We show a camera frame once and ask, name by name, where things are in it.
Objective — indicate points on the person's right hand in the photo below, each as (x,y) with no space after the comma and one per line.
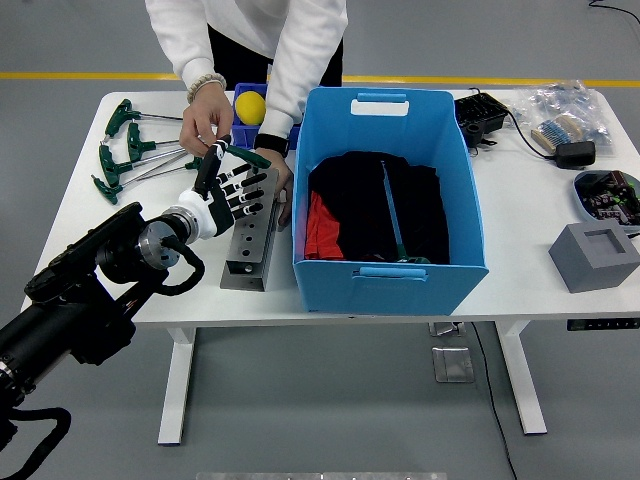
(200,120)

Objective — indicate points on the person's left hand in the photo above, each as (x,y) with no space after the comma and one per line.
(282,170)

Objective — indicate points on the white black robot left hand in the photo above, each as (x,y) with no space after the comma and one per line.
(197,205)

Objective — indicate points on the grey metal tool holder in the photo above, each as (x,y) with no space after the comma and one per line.
(250,245)

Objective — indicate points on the large blue folding box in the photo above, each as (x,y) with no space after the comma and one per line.
(400,295)

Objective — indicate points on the person's left forearm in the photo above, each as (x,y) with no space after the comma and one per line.
(295,95)

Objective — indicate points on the person's right forearm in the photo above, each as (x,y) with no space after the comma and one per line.
(192,65)

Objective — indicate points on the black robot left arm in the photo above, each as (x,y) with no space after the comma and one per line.
(75,310)

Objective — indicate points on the black wristwatch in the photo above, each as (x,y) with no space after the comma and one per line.
(272,145)

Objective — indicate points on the small blue plastic bin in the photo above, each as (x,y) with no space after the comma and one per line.
(245,135)

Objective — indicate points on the yellow lemon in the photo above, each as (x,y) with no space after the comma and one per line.
(250,107)

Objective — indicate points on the red cloth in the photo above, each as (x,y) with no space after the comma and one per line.
(322,230)

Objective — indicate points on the black cloth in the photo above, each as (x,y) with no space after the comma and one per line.
(350,200)

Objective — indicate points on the person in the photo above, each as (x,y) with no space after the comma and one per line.
(250,30)

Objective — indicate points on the white table leg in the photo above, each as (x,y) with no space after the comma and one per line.
(522,390)
(175,390)

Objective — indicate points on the black battery charger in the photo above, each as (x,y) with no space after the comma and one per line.
(480,112)

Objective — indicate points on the square metal floor plate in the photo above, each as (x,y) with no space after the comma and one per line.
(452,365)

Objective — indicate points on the beige resistor tape strip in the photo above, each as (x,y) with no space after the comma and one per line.
(555,132)

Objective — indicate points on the clear plastic parts bags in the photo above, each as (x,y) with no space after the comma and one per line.
(565,100)

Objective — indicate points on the black power adapter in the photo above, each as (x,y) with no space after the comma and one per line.
(575,155)

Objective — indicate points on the light blue bowl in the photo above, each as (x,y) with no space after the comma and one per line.
(578,197)

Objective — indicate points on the grey block with square recess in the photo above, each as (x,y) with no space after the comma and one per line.
(585,270)

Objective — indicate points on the dark electronic components pile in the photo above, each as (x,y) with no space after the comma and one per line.
(610,200)

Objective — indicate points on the black desk control panel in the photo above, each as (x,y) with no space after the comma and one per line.
(600,324)

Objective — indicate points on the small metal floor bracket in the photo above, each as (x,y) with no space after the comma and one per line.
(445,329)

